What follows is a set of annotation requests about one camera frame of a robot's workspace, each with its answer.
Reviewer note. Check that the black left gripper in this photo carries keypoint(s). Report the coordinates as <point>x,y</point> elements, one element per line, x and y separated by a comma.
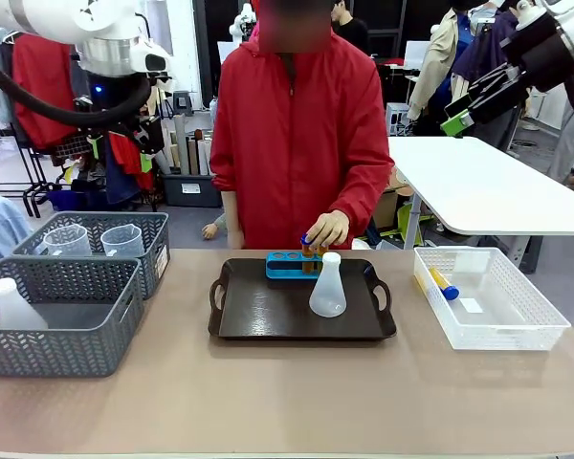
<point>115,88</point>

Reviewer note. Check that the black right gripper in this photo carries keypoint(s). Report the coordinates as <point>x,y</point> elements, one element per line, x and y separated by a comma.
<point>540,57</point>

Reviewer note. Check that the amber tube blue cap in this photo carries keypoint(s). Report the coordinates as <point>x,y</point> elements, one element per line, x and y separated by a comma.
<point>321,260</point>
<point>308,258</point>

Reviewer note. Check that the white plastic conical flask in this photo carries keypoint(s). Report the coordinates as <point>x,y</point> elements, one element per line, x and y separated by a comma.
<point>14,311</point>
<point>327,296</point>

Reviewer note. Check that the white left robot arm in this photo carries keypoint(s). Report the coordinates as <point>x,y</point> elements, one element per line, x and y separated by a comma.
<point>52,19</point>

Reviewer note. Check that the person's right forearm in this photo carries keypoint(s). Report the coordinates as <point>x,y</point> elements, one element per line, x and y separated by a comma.
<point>232,220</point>

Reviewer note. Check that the person's left hand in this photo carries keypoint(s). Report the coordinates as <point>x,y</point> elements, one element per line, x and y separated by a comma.
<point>332,227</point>

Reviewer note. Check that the red dress on hanger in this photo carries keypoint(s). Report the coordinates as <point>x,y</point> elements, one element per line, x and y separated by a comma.
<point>129,162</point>

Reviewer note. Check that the leaning grey paper roll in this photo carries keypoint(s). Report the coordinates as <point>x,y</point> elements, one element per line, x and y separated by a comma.
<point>165,162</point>

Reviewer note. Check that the mannequin in beige coat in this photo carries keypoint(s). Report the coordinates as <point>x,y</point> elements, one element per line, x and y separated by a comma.
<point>433,72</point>

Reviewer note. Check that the tall grey paper roll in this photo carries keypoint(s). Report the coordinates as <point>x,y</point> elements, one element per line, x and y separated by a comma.
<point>179,143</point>

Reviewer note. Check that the grey step stool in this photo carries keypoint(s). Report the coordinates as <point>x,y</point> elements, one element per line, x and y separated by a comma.
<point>183,101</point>

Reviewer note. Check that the white computer case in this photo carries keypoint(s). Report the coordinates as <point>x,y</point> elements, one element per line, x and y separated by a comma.
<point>396,118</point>

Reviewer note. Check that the dark storage bin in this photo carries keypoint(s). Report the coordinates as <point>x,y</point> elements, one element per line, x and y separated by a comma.
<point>191,190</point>

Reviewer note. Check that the white table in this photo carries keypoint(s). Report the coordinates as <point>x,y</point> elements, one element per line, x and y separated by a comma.
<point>483,191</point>

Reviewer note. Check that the grey basket with label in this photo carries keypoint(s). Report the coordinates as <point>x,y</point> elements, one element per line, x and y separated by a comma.
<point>148,229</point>

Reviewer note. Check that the red jacket on hanger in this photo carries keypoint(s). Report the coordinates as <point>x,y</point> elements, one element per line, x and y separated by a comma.
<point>43,81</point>

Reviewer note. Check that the clear plastic beaker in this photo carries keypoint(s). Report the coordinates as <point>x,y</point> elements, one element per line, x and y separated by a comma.
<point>123,244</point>
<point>67,241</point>

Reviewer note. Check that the black clothes rack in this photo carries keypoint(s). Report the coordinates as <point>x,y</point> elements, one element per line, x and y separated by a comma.
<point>28,181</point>

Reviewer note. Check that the person in grey trousers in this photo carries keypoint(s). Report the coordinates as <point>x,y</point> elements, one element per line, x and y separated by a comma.
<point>571,138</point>

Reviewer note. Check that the mannequin arm grey sleeve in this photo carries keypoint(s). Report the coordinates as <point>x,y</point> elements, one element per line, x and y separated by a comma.
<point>213,228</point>

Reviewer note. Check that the cardboard box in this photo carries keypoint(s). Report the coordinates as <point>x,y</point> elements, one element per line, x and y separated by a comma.
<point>385,205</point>

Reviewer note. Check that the person in black top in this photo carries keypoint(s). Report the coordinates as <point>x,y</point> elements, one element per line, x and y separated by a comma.
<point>351,28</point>

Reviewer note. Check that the light blue cloth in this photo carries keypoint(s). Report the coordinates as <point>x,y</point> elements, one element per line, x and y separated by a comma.
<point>0,225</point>

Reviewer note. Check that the person in red jacket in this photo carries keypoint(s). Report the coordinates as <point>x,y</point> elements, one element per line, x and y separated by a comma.
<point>296,143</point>

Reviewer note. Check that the yellow tube blue cap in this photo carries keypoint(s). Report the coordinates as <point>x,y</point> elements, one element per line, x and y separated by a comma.
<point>444,283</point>

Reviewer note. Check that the blue test tube rack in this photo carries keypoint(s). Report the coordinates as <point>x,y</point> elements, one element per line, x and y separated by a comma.
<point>282,271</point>

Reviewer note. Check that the dark brown plastic tray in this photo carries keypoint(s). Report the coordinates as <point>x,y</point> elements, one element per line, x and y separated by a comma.
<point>268,311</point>

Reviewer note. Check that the large grey plastic basket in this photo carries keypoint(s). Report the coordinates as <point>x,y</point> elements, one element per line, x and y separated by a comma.
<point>52,354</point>

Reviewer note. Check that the white plastic basket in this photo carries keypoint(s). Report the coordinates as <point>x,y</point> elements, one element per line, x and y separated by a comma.
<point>507,330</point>

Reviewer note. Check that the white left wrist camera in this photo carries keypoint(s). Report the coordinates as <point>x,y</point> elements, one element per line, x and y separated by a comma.
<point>141,52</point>

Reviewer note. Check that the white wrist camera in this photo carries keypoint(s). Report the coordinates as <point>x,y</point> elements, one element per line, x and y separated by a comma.
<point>141,52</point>
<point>523,14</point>

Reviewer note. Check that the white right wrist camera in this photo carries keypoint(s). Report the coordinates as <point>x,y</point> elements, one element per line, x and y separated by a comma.
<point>523,14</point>

